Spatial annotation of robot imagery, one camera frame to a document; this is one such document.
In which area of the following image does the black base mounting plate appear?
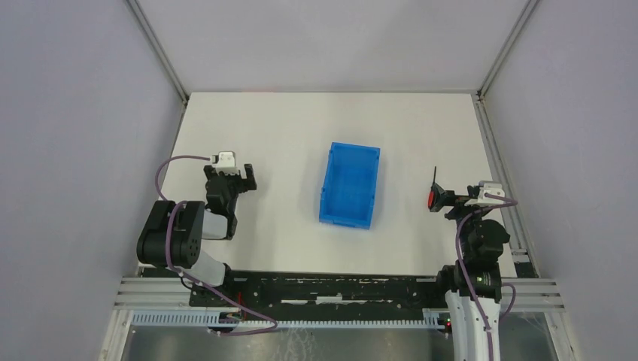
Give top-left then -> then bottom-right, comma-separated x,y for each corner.
218,270 -> 447,321

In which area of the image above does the corner aluminium post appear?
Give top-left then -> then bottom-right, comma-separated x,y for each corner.
476,0 -> 540,99
124,0 -> 190,107

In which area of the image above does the right corner aluminium post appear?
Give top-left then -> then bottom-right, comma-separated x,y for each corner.
476,0 -> 540,99

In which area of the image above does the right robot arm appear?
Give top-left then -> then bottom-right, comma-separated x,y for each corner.
427,181 -> 517,360

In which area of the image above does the left corner aluminium post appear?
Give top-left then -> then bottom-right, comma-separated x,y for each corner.
124,0 -> 190,107

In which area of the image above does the red black screwdriver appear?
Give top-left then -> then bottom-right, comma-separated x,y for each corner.
427,166 -> 439,212

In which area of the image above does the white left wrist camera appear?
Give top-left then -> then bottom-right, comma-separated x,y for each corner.
211,151 -> 240,175

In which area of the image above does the white slotted cable duct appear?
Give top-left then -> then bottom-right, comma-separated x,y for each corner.
131,310 -> 447,330

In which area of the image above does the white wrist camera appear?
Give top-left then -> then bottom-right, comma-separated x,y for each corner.
464,181 -> 506,207
211,151 -> 240,175

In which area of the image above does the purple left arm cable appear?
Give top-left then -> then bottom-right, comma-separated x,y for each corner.
154,155 -> 278,337

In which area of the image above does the blue plastic bin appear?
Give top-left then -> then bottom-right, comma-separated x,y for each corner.
318,142 -> 381,229

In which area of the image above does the right side aluminium rail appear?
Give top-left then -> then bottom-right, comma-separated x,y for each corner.
472,91 -> 539,278

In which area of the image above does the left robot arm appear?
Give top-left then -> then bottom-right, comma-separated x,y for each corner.
136,163 -> 257,287

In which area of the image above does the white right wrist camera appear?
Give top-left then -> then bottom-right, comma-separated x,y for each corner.
464,181 -> 506,207

